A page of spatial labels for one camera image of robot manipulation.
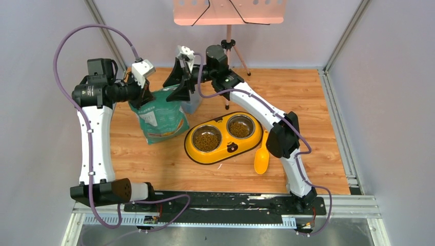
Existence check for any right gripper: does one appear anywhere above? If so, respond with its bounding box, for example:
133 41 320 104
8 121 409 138
163 58 216 101

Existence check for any green pet food bag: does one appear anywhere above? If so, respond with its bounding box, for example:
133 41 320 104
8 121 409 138
129 86 189 145

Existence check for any yellow plastic scoop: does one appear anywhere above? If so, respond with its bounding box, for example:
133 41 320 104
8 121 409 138
254 130 270 175

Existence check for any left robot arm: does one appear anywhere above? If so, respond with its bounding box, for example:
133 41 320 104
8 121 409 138
70 58 157 212

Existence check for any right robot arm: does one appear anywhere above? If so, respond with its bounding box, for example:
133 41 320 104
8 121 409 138
164 45 317 214

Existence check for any yellow double pet bowl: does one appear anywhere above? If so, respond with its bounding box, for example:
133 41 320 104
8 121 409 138
184 111 264 165

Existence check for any blue wrapped package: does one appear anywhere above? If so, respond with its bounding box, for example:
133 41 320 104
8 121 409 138
181 90 203 114

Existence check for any brown kibble in bowls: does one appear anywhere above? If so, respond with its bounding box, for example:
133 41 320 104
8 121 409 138
192 122 250 152

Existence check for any pink music stand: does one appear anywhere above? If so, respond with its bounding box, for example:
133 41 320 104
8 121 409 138
173 0 288 111

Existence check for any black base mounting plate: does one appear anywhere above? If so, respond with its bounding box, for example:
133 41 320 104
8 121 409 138
124 191 327 224

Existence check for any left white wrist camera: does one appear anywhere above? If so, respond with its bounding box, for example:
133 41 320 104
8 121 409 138
131 59 156 89

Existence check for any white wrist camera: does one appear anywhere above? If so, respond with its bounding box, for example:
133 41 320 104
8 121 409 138
131 59 156 89
176 45 195 71

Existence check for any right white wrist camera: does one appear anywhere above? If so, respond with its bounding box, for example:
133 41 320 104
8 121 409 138
176 45 195 71

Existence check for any slotted cable duct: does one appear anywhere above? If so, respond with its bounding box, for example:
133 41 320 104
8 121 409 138
82 213 298 229

